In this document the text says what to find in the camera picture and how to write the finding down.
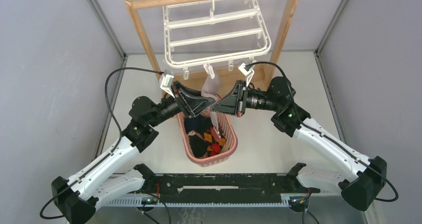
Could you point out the brown patterned sock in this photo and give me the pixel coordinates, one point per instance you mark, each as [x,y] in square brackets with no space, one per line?
[216,143]

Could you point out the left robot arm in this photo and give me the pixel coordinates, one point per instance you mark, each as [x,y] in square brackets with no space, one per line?
[79,196]

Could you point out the white plastic clip hanger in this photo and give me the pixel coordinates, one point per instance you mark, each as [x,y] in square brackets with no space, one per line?
[189,36]

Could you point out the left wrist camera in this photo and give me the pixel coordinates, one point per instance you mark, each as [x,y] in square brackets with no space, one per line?
[166,81]

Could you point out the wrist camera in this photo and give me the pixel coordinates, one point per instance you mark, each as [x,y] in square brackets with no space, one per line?
[247,71]
[166,81]

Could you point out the pink plastic basket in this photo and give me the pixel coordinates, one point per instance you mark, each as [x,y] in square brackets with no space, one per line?
[225,127]

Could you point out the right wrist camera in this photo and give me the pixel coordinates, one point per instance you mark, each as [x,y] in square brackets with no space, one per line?
[247,71]

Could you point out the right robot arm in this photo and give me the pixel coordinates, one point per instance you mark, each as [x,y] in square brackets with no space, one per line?
[358,179]

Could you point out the black red cuff sock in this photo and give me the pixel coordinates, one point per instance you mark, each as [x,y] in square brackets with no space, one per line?
[199,124]

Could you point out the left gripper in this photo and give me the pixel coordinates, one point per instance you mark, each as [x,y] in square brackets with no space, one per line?
[190,105]

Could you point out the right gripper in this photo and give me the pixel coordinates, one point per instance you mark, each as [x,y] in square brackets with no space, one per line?
[228,105]

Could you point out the wooden hanging rack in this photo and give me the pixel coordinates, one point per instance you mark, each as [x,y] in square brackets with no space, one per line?
[265,73]

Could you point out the black mounting rail base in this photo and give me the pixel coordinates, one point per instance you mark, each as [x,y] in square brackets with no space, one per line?
[221,189]

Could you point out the plain black sock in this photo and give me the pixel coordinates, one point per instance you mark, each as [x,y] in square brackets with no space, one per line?
[198,145]

